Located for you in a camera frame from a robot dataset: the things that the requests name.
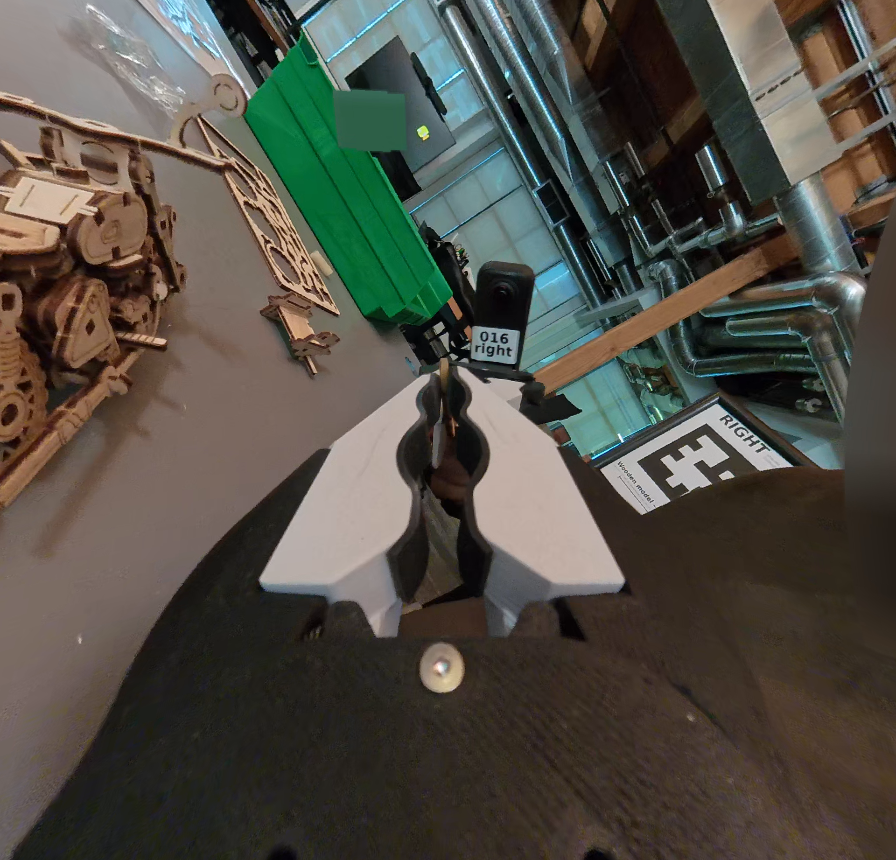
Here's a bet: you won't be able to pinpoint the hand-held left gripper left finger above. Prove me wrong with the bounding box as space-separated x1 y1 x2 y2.
259 376 445 638

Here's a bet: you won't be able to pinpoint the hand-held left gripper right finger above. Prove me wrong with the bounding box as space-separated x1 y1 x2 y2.
449 372 626 638

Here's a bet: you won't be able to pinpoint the wooden spoked gear wheel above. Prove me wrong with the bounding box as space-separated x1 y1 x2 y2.
438 357 459 441

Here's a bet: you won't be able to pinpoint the grey desk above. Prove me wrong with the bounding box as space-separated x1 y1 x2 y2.
0 0 449 854

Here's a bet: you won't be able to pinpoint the person's right hand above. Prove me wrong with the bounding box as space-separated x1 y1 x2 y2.
428 457 469 518

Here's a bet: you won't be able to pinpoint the framed black-white marker sign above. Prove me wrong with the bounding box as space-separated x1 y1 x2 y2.
595 391 816 518

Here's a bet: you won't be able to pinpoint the wooden beam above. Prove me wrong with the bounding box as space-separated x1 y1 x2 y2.
532 240 806 393

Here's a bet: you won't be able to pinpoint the wooden part sheet large rings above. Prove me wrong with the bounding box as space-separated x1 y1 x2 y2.
198 114 342 315

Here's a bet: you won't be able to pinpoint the green plastic bin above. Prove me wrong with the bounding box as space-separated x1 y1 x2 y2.
245 30 455 322

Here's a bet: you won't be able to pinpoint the person's brown sweater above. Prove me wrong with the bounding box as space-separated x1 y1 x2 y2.
602 464 896 860

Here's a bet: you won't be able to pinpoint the silver pipe bundle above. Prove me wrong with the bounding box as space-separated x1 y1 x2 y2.
602 142 869 420

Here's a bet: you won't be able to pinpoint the wooden motorcycle model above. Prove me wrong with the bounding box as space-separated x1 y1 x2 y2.
0 75 247 511

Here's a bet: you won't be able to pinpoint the clear plastic sleeve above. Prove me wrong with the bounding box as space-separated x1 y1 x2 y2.
105 0 246 87

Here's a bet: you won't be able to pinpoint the crumpled clear plastic bag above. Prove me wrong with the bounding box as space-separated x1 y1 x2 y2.
66 2 186 115

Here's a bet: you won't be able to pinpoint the small wooden ribbed frame assembly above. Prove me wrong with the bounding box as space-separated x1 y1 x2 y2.
260 293 342 378

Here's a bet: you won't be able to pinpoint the silver spiral air duct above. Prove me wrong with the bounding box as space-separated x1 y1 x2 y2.
437 0 631 308

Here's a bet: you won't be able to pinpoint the rectangular metal air duct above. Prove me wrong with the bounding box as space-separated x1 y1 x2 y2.
640 0 896 203

